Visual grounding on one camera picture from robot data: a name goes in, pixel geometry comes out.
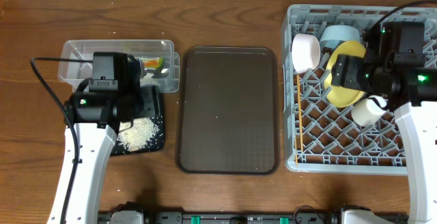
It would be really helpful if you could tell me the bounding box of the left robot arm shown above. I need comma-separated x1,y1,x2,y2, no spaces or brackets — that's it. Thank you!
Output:
48,52,143,223

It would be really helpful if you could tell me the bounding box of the black waste tray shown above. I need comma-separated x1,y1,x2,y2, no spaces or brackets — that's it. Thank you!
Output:
111,85,165,156

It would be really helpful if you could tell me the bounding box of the dark brown serving tray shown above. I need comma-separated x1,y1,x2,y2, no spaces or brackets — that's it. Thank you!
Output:
175,46,280,176

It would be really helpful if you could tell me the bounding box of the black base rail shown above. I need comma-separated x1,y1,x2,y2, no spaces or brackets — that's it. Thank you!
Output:
97,202,408,224

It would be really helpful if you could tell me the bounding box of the white cup green inside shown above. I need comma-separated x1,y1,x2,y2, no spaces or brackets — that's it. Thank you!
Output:
351,95,388,127

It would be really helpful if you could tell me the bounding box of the light blue bowl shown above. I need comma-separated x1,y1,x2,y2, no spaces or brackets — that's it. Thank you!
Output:
320,25,361,48

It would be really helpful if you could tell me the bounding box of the yellow round plate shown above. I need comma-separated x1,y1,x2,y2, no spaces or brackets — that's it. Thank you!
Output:
324,41,366,108

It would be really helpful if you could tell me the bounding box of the clear plastic bin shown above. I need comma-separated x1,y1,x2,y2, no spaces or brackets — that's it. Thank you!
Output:
58,40,180,93

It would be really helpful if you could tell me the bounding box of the pale pink bowl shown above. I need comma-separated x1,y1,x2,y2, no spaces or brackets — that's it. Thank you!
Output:
291,33,321,74

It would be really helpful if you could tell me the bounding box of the pile of white rice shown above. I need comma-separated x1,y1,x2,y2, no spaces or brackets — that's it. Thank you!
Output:
117,117,160,152

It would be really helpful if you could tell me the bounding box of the green snack wrapper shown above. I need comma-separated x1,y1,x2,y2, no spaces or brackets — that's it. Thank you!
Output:
141,57,163,70

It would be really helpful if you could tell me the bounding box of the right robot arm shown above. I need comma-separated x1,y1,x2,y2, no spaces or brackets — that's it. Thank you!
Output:
331,22,436,223

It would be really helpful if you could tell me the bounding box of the grey plastic dishwasher rack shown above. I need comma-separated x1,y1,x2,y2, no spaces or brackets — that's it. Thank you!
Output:
281,4,436,176

